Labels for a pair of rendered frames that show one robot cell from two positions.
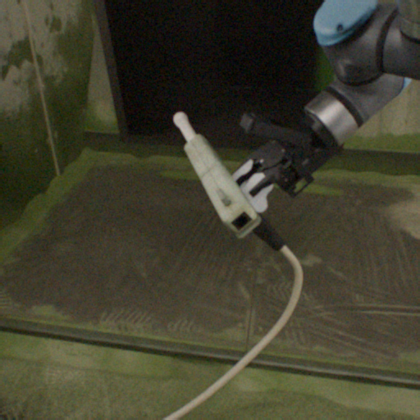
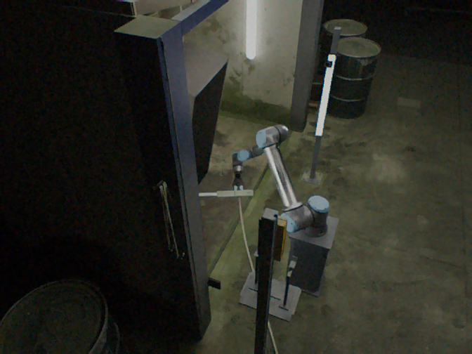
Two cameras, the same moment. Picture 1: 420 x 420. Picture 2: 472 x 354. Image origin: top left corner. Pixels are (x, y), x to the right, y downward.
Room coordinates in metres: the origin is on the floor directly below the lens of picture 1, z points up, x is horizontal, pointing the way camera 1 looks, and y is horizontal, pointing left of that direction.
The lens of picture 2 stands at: (0.14, 2.21, 2.80)
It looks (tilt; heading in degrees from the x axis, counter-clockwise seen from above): 42 degrees down; 283
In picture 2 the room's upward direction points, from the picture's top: 1 degrees counter-clockwise
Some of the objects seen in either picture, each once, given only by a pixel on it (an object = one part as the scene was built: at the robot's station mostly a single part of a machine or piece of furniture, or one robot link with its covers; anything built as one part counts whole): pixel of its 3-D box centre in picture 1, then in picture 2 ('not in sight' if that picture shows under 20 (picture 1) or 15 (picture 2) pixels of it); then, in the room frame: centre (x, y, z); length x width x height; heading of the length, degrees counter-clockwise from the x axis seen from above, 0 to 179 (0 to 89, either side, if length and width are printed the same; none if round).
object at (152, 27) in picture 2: not in sight; (180, 227); (0.78, 0.91, 1.14); 0.18 x 0.18 x 2.29; 80
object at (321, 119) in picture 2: not in sight; (324, 97); (0.05, -0.96, 1.02); 0.06 x 0.02 x 0.83; 170
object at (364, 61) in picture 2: not in sight; (349, 80); (-0.26, -2.50, 0.44); 0.59 x 0.58 x 0.89; 95
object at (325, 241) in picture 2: not in sight; (309, 253); (0.01, 0.29, 0.32); 0.31 x 0.31 x 0.64; 80
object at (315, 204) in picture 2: not in sight; (316, 210); (0.01, 0.29, 0.83); 0.17 x 0.15 x 0.18; 41
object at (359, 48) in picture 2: not in sight; (356, 48); (-0.26, -2.51, 0.86); 0.54 x 0.54 x 0.01
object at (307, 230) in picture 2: not in sight; (315, 223); (0.01, 0.29, 0.69); 0.19 x 0.19 x 0.10
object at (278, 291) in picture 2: not in sight; (272, 276); (0.23, 0.98, 0.95); 0.26 x 0.15 x 0.32; 170
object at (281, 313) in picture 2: not in sight; (269, 295); (0.23, 1.00, 0.78); 0.31 x 0.23 x 0.01; 170
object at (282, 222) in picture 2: not in sight; (271, 237); (0.24, 1.08, 1.42); 0.12 x 0.06 x 0.26; 170
